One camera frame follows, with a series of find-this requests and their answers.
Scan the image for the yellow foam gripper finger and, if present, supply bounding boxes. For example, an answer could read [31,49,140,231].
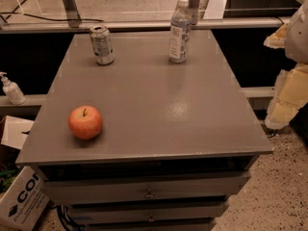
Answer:
[265,64,308,130]
[264,24,288,49]

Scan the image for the blue plastic water bottle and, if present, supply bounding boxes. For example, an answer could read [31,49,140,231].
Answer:
[168,0,193,63]

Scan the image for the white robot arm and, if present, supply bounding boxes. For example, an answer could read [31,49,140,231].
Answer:
[264,0,308,130]

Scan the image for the white pump dispenser bottle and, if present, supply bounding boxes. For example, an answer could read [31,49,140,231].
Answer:
[0,72,26,105]

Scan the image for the grey drawer cabinet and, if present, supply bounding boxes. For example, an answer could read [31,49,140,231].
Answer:
[17,30,271,231]

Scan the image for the silver soda can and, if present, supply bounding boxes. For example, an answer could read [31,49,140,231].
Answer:
[90,25,115,65]

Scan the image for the red apple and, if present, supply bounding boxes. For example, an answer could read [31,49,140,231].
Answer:
[67,106,103,141]

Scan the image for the white cardboard box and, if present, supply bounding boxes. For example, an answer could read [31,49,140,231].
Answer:
[0,115,49,231]

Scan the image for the grey metal frame post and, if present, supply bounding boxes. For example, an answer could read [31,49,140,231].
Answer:
[63,0,81,28]

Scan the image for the black cables under cabinet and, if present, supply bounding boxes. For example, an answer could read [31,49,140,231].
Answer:
[56,205,85,231]

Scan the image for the black floor cable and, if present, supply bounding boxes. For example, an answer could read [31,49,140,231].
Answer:
[0,0,105,23]

